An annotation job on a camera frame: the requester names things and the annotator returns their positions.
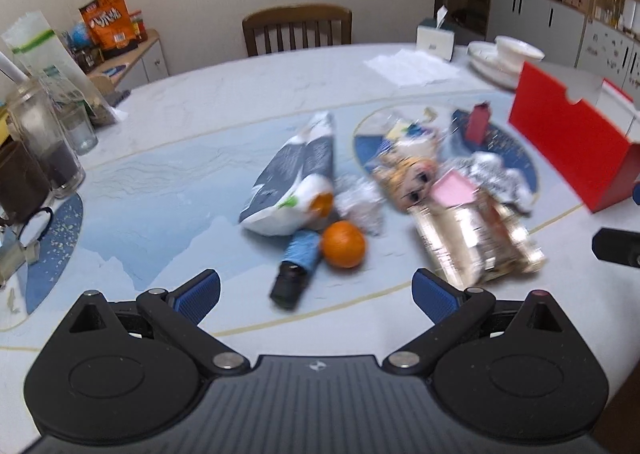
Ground gold foil snack packet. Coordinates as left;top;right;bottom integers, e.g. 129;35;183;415
409;199;546;290

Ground pink ridged soap tray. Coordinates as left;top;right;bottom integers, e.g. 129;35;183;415
431;170;478;208

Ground orange tangerine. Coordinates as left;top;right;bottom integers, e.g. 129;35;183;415
320;221;367;269

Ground small blue bottle black cap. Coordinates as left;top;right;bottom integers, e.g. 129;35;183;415
269;229;321;310

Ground silver foil printed packet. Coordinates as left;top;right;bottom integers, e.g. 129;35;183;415
445;151;534;214

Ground clear bag white beads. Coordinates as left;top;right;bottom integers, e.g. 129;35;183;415
334;174;385;236

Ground grey white snack bag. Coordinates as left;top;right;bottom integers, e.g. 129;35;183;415
239;111;335;237

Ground blueberry bread packet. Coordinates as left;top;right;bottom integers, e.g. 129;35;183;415
384;118;439;145

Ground red binder clip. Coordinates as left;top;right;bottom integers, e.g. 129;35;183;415
464;102;491;145

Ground red white cardboard box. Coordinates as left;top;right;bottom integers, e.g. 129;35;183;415
509;62;639;212

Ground bunny face plush toy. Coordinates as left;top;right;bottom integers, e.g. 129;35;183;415
370;142;438;211

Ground white porcelain bowl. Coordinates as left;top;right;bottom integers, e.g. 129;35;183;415
495;36;544;68

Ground clear drinking glass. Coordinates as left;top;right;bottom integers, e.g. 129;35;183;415
58;102;98;156

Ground glass jar dark contents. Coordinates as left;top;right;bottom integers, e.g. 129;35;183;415
6;78;86;199

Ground stacked white plates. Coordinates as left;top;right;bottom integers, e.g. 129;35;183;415
466;40;524;91

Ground white tissue paper sheet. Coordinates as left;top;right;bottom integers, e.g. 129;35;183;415
364;50;459;88

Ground low wooden side cabinet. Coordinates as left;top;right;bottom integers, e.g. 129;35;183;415
88;29;169;93

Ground green white tissue box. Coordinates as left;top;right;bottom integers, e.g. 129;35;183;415
416;6;454;62

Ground orange chip bag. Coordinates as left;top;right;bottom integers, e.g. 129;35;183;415
79;0;137;52

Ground clear plastic bag green stripe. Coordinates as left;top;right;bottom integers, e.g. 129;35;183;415
1;12;118;127

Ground dark wooden chair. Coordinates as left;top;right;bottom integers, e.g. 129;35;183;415
242;3;352;57

